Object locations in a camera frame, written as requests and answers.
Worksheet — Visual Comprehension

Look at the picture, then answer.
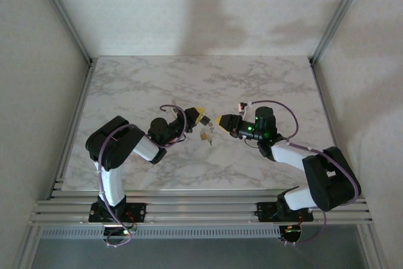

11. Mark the aluminium rail base frame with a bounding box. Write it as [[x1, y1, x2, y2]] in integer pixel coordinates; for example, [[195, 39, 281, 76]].
[[28, 179, 374, 227]]

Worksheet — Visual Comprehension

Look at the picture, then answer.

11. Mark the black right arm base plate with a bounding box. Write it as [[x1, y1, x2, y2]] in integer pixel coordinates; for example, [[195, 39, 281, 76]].
[[256, 201, 315, 223]]

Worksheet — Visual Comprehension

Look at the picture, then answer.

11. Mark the aluminium table side rail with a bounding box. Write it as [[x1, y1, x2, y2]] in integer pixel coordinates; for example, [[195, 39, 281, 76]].
[[310, 57, 368, 202], [50, 58, 98, 200]]

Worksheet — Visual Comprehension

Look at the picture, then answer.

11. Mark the aluminium frame leg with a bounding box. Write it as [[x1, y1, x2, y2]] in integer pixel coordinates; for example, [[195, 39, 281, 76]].
[[358, 224, 389, 269], [12, 226, 42, 269]]

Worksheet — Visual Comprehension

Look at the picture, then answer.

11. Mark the grey slotted cable duct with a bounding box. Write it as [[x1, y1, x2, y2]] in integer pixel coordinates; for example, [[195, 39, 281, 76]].
[[40, 226, 281, 240]]

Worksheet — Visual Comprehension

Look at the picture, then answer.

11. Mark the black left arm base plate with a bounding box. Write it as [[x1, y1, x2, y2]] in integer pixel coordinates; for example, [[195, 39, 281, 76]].
[[88, 202, 147, 223]]

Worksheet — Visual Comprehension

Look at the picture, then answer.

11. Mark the circuit board with LED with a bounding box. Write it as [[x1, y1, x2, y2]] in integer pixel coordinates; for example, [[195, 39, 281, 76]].
[[103, 224, 137, 242], [278, 224, 303, 242]]

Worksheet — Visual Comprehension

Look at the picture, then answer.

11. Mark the aluminium frame post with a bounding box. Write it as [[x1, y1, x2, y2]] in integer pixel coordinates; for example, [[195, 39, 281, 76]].
[[310, 0, 373, 65], [30, 0, 94, 65]]

